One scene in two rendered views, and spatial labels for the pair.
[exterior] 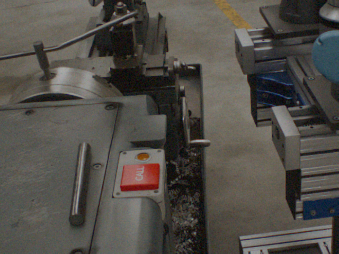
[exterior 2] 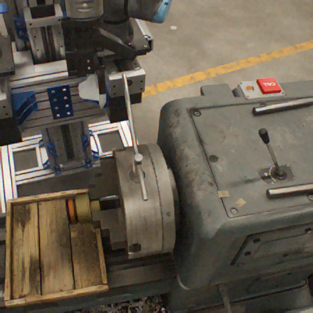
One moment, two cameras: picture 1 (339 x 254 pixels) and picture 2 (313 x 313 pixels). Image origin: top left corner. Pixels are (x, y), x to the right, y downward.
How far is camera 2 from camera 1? 1.66 m
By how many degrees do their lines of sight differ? 78
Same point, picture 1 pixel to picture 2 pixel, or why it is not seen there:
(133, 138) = (230, 96)
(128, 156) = (251, 94)
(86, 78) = (129, 152)
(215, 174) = not seen: outside the picture
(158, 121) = (209, 88)
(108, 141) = (237, 105)
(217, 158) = not seen: outside the picture
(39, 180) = (286, 127)
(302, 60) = (16, 77)
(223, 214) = not seen: outside the picture
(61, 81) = (145, 162)
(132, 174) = (271, 86)
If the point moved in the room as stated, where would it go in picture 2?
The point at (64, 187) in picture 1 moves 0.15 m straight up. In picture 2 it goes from (287, 114) to (306, 75)
